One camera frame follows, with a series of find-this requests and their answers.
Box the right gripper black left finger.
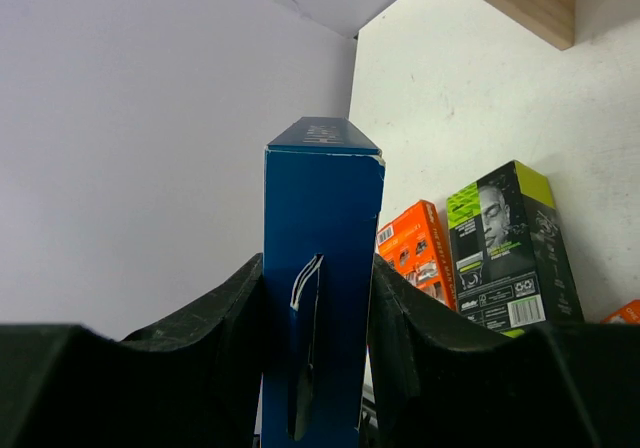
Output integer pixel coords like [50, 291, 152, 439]
[1, 255, 263, 447]

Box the black green Gillette box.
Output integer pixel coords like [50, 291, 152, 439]
[446, 160, 584, 337]

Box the orange razor pack front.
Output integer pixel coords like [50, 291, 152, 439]
[602, 299, 640, 324]

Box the orange razor pack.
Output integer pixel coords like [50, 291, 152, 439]
[377, 200, 456, 310]
[602, 299, 640, 324]

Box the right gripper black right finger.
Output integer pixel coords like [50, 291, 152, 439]
[368, 257, 639, 447]

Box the white Harry's razor blister pack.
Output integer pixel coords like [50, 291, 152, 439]
[261, 117, 385, 447]

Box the orange razor pack top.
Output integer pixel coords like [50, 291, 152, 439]
[377, 200, 456, 310]

